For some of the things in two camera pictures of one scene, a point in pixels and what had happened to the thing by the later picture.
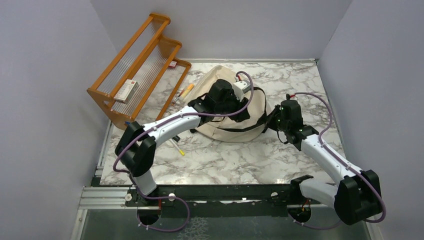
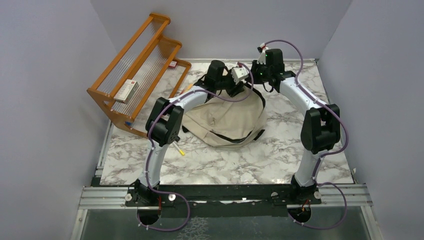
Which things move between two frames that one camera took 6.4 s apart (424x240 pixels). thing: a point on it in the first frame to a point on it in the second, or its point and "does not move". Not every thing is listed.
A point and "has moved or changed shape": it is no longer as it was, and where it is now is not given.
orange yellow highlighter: x=184 y=94 does not move
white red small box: x=126 y=91 does not move
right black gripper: x=270 y=121 to x=254 y=66
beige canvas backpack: x=230 y=129 has moved or changed shape
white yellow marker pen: x=179 y=150 does not move
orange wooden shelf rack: x=140 y=81 does not move
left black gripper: x=240 y=116 to x=234 y=88
